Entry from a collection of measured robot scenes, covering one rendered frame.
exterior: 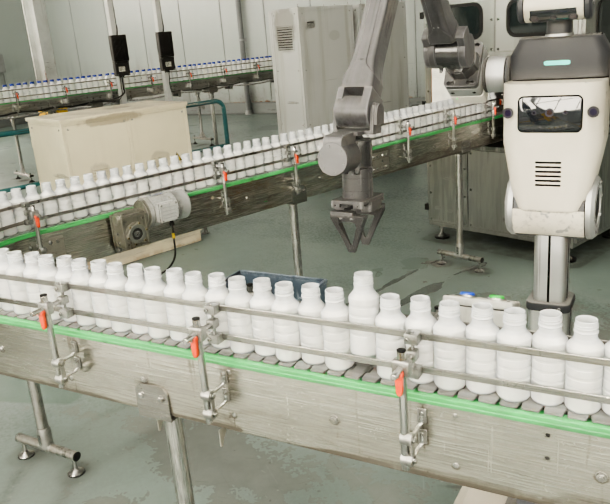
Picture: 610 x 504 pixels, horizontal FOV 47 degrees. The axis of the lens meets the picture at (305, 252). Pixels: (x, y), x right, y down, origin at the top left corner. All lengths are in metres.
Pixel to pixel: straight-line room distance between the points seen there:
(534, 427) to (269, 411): 0.55
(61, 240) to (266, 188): 1.07
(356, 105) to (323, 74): 6.32
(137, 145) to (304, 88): 2.32
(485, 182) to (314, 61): 2.88
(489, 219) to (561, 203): 3.53
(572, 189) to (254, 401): 0.89
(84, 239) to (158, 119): 2.90
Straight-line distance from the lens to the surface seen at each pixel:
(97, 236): 3.01
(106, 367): 1.79
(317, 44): 7.52
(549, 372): 1.28
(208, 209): 3.29
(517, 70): 1.84
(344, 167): 1.20
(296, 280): 2.13
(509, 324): 1.26
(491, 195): 5.24
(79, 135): 5.46
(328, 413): 1.45
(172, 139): 5.85
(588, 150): 1.76
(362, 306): 1.35
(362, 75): 1.29
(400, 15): 8.52
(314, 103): 7.49
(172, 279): 1.59
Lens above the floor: 1.65
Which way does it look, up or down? 17 degrees down
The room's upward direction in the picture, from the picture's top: 5 degrees counter-clockwise
